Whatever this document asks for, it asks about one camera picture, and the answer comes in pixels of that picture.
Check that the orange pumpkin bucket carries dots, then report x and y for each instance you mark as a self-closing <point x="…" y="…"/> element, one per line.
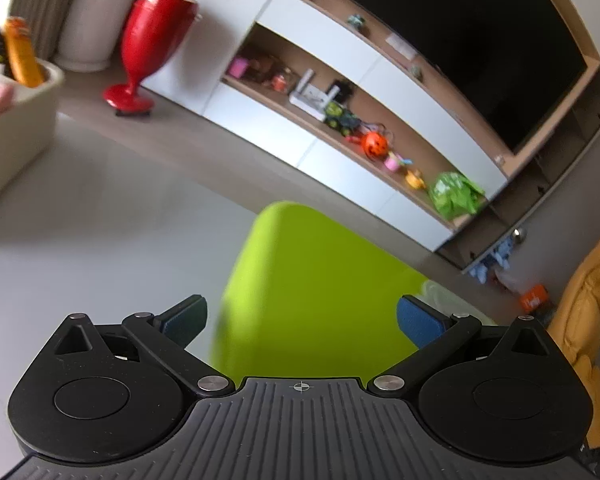
<point x="375" y="146"/>

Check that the blue cloth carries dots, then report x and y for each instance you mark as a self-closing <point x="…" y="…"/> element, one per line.
<point x="492" y="260"/>

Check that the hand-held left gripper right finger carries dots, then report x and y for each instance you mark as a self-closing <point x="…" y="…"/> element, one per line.
<point x="420" y="322"/>

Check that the green toy tractor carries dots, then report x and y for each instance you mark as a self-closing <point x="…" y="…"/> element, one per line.
<point x="342" y="119"/>

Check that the black television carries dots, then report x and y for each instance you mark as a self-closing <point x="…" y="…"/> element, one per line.
<point x="455" y="45"/>

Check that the white and wood TV cabinet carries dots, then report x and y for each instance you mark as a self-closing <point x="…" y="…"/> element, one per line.
<point x="360" y="95"/>

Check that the white cylindrical appliance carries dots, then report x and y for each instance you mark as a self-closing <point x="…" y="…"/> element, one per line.
<point x="97" y="15"/>

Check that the orange tube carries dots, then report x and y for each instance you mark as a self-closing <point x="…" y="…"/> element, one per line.
<point x="24" y="55"/>

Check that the pink toy cup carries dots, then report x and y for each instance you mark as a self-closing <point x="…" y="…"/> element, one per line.
<point x="395" y="162"/>

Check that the red goblet-shaped stand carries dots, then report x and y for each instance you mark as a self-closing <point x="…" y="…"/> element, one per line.
<point x="152" y="30"/>

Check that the orange small box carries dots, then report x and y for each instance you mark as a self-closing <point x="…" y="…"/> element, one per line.
<point x="533" y="298"/>

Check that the beige storage box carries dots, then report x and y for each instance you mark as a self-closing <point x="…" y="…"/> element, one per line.
<point x="15" y="145"/>

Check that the brown basket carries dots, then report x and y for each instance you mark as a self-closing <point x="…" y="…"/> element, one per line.
<point x="261" y="67"/>

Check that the white label card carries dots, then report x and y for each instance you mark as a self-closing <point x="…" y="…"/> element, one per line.
<point x="400" y="46"/>

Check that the small pink cup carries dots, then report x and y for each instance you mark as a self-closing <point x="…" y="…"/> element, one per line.
<point x="238" y="67"/>

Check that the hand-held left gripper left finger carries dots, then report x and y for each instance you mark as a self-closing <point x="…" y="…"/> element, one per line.
<point x="185" y="319"/>

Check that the small grey figurine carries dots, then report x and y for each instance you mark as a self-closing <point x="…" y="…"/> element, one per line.
<point x="416" y="71"/>

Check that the yellow toy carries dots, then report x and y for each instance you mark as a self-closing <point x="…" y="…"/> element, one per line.
<point x="415" y="179"/>

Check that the small green figurine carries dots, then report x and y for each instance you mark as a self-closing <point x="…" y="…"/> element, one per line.
<point x="356" y="20"/>

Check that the white router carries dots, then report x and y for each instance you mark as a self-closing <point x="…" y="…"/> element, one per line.
<point x="310" y="100"/>

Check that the green plastic bag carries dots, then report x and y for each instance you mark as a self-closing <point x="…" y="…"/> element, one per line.
<point x="455" y="195"/>

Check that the small black device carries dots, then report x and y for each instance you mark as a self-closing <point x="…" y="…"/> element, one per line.
<point x="341" y="90"/>

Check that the white desk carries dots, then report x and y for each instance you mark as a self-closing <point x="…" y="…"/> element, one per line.
<point x="105" y="240"/>

